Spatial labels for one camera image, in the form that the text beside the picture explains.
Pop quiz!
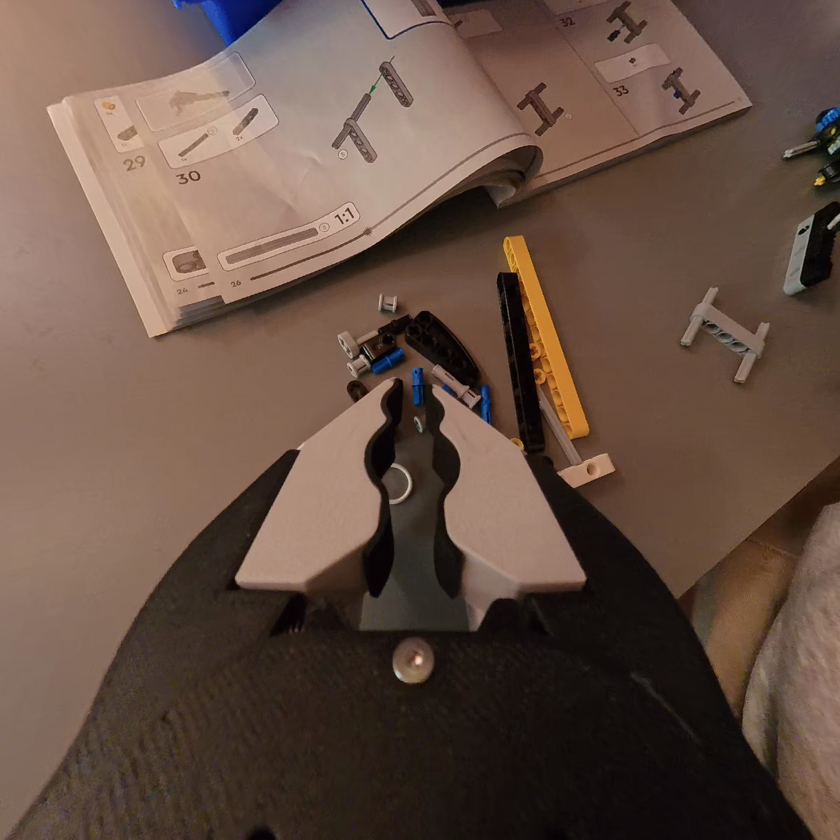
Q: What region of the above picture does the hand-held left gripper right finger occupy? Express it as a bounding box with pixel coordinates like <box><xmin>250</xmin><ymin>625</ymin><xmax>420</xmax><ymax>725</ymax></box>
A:
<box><xmin>427</xmin><ymin>384</ymin><xmax>588</xmax><ymax>618</ymax></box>

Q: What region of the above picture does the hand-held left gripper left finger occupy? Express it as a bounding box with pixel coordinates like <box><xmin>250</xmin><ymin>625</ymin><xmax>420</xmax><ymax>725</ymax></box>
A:
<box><xmin>234</xmin><ymin>377</ymin><xmax>404</xmax><ymax>611</ymax></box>

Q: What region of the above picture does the pile of small lego pins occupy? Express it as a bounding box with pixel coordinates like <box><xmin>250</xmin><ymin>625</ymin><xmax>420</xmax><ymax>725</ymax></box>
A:
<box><xmin>336</xmin><ymin>308</ymin><xmax>493</xmax><ymax>427</ymax></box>

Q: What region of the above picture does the grey H-shaped lego assembly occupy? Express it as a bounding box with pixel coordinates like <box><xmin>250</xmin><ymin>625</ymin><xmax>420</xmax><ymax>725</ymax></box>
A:
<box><xmin>679</xmin><ymin>287</ymin><xmax>770</xmax><ymax>385</ymax></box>

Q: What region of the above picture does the white lego beam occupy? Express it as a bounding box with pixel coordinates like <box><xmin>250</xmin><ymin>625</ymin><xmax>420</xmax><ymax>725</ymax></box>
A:
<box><xmin>556</xmin><ymin>453</ymin><xmax>616</xmax><ymax>488</ymax></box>

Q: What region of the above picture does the thin light grey lego axle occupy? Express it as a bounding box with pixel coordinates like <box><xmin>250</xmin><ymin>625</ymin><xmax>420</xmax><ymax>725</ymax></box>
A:
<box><xmin>537</xmin><ymin>387</ymin><xmax>581</xmax><ymax>463</ymax></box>

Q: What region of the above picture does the long black lego beam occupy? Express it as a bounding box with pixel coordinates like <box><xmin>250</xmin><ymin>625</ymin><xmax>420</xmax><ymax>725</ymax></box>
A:
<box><xmin>497</xmin><ymin>271</ymin><xmax>547</xmax><ymax>455</ymax></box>

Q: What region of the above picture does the black curved lego panel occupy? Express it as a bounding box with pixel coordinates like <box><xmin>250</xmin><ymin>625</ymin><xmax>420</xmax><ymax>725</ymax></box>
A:
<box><xmin>403</xmin><ymin>310</ymin><xmax>481</xmax><ymax>388</ymax></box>

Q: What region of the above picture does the long yellow lego beam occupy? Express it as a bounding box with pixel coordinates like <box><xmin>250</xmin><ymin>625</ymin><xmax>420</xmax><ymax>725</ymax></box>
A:
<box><xmin>503</xmin><ymin>235</ymin><xmax>590</xmax><ymax>441</ymax></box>

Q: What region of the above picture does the lego instruction booklet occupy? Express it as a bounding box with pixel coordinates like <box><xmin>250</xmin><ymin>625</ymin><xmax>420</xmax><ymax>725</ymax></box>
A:
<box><xmin>46</xmin><ymin>0</ymin><xmax>754</xmax><ymax>339</ymax></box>

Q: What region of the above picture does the black and white lego assembly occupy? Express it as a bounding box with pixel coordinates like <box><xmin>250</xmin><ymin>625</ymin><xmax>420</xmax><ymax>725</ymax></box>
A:
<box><xmin>783</xmin><ymin>200</ymin><xmax>840</xmax><ymax>296</ymax></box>

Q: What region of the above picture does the blue and black lego assembly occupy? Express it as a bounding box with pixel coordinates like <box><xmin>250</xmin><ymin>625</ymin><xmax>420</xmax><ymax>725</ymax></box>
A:
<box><xmin>782</xmin><ymin>107</ymin><xmax>840</xmax><ymax>161</ymax></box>

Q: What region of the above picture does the person's grey sweatshirt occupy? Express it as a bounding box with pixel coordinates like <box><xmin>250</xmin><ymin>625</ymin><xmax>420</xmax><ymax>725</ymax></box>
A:
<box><xmin>742</xmin><ymin>502</ymin><xmax>840</xmax><ymax>788</ymax></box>

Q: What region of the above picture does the blue plastic bin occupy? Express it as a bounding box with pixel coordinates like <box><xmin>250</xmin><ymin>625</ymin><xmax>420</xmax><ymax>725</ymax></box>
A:
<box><xmin>172</xmin><ymin>0</ymin><xmax>277</xmax><ymax>47</ymax></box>

